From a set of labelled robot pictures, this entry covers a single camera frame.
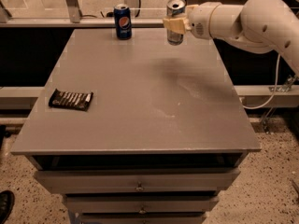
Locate grey drawer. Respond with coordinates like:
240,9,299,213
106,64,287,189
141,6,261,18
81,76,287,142
35,168,240,194
64,193,219,214
79,213,206,224

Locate black shoe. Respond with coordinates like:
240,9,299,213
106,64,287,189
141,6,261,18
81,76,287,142
0,190,15,224

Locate grey drawer cabinet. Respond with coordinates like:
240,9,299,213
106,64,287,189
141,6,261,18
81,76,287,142
10,27,262,224

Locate metal window rail frame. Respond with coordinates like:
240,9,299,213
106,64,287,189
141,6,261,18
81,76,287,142
0,0,166,28

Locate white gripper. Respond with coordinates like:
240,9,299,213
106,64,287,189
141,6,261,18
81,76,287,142
163,2,221,40

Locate silver blue redbull can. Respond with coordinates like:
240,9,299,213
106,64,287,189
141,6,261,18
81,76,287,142
165,0,186,46

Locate white cable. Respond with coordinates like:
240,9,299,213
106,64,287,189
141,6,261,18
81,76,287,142
241,53,282,111

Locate blue pepsi can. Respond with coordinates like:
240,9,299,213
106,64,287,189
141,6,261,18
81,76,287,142
113,4,132,40

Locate dark chocolate bar wrapper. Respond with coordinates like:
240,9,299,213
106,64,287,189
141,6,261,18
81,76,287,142
49,90,93,111

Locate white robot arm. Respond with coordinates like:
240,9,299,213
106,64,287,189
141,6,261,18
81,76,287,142
163,0,299,75

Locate bottom grey drawer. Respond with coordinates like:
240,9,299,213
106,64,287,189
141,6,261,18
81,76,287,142
79,213,206,224

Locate middle grey drawer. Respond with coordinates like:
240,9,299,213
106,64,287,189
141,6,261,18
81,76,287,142
64,193,219,214

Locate top grey drawer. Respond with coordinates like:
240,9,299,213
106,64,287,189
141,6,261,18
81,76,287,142
35,168,240,194

